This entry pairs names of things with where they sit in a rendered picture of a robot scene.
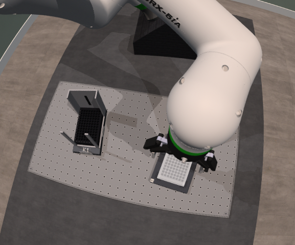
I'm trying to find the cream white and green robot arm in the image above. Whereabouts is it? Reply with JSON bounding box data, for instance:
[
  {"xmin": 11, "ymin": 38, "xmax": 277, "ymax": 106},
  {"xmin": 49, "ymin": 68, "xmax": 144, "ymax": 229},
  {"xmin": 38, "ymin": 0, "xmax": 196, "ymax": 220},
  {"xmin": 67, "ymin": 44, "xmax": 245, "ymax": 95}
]
[{"xmin": 0, "ymin": 0, "xmax": 262, "ymax": 163}]

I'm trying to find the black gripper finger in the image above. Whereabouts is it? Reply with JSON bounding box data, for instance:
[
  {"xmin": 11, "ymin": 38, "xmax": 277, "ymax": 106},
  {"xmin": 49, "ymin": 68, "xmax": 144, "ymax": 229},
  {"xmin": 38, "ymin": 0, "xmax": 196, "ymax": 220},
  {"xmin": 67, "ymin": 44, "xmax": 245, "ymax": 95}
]
[
  {"xmin": 143, "ymin": 133, "xmax": 172, "ymax": 159},
  {"xmin": 195, "ymin": 150, "xmax": 217, "ymax": 174}
]

